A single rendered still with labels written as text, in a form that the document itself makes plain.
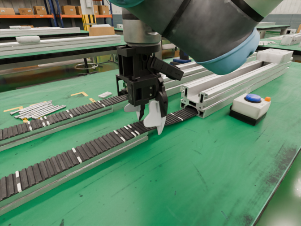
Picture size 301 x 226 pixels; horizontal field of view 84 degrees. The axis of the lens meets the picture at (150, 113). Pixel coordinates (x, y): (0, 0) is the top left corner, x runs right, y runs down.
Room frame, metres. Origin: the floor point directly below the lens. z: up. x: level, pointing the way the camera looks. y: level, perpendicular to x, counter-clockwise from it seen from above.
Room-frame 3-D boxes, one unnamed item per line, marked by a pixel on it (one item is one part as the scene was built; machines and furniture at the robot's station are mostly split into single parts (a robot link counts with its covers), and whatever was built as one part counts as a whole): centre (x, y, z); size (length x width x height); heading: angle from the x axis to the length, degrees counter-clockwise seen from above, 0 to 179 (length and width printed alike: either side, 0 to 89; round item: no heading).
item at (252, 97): (0.46, -0.31, 0.84); 0.04 x 0.04 x 0.02
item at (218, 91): (0.74, -0.45, 0.82); 0.80 x 0.10 x 0.09; 129
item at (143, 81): (0.36, 0.02, 0.95); 0.09 x 0.08 x 0.12; 129
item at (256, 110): (0.47, -0.31, 0.81); 0.10 x 0.08 x 0.06; 39
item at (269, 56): (0.90, -0.64, 0.87); 0.16 x 0.11 x 0.07; 129
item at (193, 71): (0.89, -0.33, 0.82); 0.80 x 0.10 x 0.09; 129
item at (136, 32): (0.36, 0.01, 1.03); 0.08 x 0.08 x 0.05
